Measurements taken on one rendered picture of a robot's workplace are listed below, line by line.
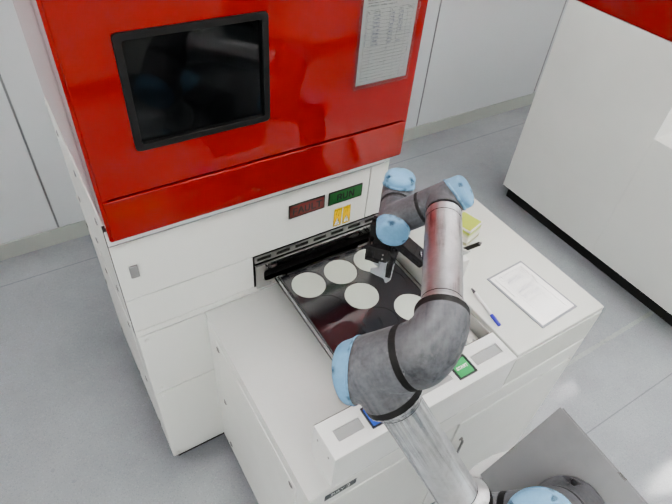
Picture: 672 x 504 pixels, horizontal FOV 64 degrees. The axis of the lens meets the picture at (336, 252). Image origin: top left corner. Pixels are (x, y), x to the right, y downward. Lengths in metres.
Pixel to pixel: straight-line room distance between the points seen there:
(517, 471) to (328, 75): 0.99
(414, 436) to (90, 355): 1.92
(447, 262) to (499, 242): 0.78
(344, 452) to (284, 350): 0.41
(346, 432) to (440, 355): 0.45
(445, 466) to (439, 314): 0.31
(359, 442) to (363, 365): 0.37
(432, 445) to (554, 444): 0.39
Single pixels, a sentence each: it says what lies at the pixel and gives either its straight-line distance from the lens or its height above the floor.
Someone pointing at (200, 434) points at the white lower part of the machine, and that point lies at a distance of 2.19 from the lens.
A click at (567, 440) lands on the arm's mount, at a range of 1.33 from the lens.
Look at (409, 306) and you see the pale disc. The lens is 1.57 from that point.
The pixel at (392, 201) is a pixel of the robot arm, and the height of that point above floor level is 1.33.
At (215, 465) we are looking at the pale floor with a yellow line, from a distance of 2.29.
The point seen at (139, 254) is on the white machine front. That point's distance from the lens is 1.40.
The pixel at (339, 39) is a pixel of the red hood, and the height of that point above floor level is 1.60.
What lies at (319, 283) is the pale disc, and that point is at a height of 0.90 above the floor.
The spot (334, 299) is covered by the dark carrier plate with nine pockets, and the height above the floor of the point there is 0.90.
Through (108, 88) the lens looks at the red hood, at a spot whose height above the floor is 1.58.
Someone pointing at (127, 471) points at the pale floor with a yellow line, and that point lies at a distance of 2.35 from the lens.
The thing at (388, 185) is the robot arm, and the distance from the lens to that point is 1.26.
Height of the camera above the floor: 2.08
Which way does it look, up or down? 44 degrees down
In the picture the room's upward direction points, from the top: 6 degrees clockwise
